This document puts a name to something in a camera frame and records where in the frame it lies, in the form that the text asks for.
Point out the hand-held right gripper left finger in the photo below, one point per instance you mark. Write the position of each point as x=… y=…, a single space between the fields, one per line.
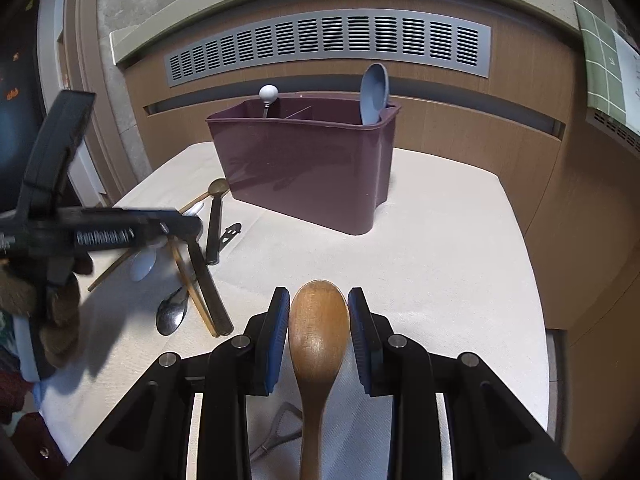
x=281 y=340

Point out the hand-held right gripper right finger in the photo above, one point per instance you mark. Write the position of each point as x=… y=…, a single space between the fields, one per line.
x=357 y=340

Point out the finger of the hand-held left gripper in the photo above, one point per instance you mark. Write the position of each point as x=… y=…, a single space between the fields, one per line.
x=161 y=222

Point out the wooden spoon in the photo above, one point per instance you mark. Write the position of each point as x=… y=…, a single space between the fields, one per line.
x=317 y=320

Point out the white plastic spoon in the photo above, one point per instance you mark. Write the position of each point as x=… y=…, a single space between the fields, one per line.
x=142 y=267

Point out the brass spoon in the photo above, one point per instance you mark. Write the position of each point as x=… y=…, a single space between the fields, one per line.
x=218 y=188

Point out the wooden chopstick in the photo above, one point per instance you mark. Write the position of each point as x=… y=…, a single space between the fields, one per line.
x=200 y=305
x=107 y=274

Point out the shiny metal spoon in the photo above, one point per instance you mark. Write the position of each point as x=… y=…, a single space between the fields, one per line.
x=171 y=315

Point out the triangular loop can opener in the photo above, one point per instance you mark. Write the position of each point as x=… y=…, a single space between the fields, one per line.
x=274 y=437

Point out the maroon plastic utensil holder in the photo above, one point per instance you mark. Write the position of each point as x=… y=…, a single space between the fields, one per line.
x=300 y=170

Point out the person's left hand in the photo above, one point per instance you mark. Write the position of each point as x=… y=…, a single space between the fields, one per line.
x=62 y=330

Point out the white tablecloth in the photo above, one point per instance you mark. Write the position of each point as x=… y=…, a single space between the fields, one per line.
x=425 y=260

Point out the white ball-topped metal utensil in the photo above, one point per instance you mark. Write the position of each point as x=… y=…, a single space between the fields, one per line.
x=268 y=92

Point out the long grey vent grille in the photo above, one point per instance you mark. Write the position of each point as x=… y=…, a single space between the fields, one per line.
x=325 y=61

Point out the wooden radiator cabinet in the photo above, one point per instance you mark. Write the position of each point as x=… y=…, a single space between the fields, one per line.
x=475 y=125

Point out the blue-grey plastic spoon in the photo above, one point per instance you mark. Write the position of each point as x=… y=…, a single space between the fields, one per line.
x=374 y=90

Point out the short grey vent grille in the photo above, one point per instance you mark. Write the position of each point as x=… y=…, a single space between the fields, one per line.
x=612 y=127

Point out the green checked cloth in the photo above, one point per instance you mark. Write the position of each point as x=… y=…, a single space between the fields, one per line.
x=600 y=60

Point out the white paper sheet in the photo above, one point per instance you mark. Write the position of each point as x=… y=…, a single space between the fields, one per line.
x=631 y=80

